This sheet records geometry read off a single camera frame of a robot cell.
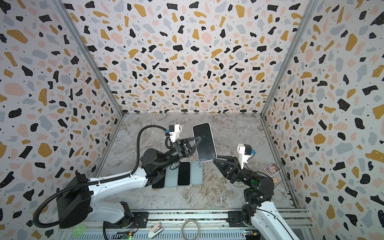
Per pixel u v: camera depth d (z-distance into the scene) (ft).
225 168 1.84
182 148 1.85
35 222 1.20
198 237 2.30
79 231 2.31
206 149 1.88
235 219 2.40
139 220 2.40
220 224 2.40
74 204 1.33
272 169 2.96
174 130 1.98
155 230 2.25
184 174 2.94
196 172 2.97
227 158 1.93
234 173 1.75
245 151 1.77
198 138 1.92
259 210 1.75
